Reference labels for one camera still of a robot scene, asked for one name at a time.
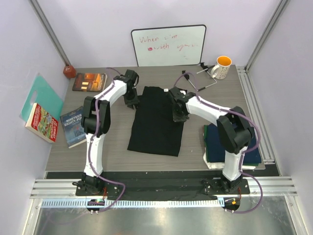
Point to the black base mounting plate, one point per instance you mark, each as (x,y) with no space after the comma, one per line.
(172,182)

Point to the teal plastic cutting board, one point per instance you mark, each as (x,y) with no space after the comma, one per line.
(42,93)

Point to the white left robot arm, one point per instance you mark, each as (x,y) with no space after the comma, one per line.
(96,122)

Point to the red brown die block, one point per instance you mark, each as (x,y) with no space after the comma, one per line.
(69,71)

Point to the black wire book stand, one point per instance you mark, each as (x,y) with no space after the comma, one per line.
(201,79)

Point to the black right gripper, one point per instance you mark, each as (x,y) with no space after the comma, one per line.
(179,119)

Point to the white folded t shirt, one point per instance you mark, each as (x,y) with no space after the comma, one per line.
(215,165)

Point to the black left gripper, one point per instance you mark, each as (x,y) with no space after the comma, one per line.
(134,102)

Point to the black t shirt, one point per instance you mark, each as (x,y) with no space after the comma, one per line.
(153,129)

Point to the orange brown cover book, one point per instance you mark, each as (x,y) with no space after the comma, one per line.
(89,82)

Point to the red white cover book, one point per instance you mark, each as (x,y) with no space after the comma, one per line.
(42,123)

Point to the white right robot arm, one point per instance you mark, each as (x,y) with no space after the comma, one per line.
(234,131)

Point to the small whiteboard with red writing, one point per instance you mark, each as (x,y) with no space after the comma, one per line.
(169,46)

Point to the white mug orange inside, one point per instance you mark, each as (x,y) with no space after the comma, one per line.
(221,68)

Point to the blue cover book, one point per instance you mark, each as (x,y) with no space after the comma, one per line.
(73,130)

